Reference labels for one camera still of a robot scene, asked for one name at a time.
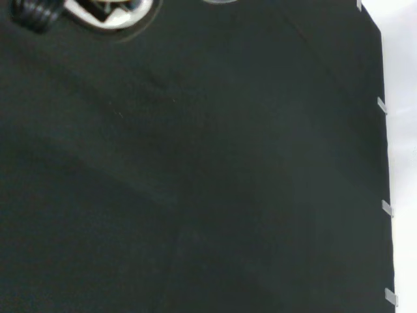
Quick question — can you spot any black bench cloth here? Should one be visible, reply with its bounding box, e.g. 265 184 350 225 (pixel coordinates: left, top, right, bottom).
0 0 397 313

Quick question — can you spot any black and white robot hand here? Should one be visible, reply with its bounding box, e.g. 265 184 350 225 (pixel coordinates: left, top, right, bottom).
8 0 156 35

